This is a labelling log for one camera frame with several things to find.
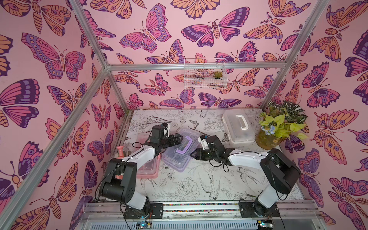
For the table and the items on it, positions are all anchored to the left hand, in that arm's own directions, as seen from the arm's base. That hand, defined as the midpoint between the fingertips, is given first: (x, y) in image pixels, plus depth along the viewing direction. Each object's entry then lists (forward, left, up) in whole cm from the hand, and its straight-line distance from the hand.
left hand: (180, 138), depth 91 cm
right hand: (-9, -8, -3) cm, 12 cm away
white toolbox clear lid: (+8, -39, +1) cm, 40 cm away
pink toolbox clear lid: (-20, +16, -2) cm, 26 cm away
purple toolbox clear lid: (-12, +1, -3) cm, 12 cm away
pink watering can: (-8, +35, 0) cm, 36 cm away
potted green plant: (+2, -57, +14) cm, 59 cm away
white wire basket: (+36, -16, +24) cm, 46 cm away
